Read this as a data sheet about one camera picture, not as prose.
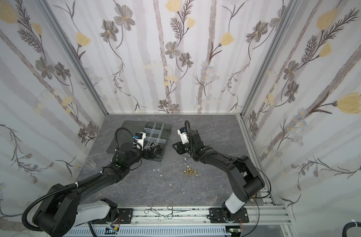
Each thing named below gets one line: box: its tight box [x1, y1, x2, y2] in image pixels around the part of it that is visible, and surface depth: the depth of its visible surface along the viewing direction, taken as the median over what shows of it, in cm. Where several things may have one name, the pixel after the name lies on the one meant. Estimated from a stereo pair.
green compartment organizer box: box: [106, 120, 172, 162], surface depth 76 cm
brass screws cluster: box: [180, 165, 199, 177], surface depth 90 cm
